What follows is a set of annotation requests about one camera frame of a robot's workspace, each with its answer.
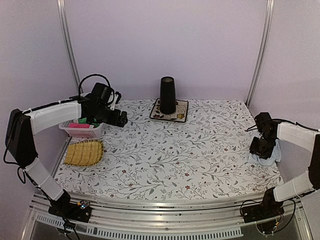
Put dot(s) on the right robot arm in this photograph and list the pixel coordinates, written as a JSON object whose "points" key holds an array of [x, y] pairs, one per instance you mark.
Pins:
{"points": [[306, 144]]}

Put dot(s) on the green rolled towel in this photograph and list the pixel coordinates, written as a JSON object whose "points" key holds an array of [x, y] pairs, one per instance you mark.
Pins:
{"points": [[84, 121]]}

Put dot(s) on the light blue towel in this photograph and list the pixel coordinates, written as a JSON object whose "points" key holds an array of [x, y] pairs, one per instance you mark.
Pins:
{"points": [[276, 157]]}

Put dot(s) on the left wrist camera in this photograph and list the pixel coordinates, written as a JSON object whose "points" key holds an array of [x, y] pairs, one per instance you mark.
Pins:
{"points": [[114, 99]]}

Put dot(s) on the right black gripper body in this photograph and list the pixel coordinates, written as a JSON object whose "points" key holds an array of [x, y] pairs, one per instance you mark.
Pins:
{"points": [[262, 148]]}

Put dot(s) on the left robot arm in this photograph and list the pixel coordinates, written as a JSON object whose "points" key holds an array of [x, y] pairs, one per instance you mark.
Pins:
{"points": [[19, 140]]}

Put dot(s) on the aluminium front rail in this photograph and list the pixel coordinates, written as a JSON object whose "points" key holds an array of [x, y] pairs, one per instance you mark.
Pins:
{"points": [[130, 219]]}

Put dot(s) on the right aluminium post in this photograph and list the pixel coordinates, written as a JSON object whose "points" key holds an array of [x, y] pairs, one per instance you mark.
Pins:
{"points": [[261, 52]]}

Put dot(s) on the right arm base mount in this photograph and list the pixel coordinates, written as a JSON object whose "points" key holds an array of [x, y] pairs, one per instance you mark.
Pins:
{"points": [[260, 211]]}

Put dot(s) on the woven bamboo tray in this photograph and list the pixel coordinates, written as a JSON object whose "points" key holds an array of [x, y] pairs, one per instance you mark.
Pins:
{"points": [[84, 153]]}

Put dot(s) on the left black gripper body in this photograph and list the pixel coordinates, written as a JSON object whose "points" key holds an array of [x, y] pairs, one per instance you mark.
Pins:
{"points": [[103, 116]]}

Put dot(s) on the pink rolled towel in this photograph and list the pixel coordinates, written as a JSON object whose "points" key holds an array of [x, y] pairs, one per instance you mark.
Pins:
{"points": [[74, 125]]}

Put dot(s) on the left aluminium post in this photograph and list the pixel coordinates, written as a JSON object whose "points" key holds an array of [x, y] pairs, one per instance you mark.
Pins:
{"points": [[67, 40]]}

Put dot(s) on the aluminium post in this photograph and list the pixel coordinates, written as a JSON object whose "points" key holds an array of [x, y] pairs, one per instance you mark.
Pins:
{"points": [[67, 40], [261, 52]]}

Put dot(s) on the black tall cup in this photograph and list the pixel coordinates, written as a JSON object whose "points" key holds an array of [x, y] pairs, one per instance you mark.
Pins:
{"points": [[167, 95]]}

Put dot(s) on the white plastic basket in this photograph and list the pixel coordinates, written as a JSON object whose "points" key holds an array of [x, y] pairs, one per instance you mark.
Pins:
{"points": [[80, 132]]}

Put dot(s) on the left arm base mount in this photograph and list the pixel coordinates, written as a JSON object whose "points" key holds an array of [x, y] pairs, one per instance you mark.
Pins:
{"points": [[71, 211]]}

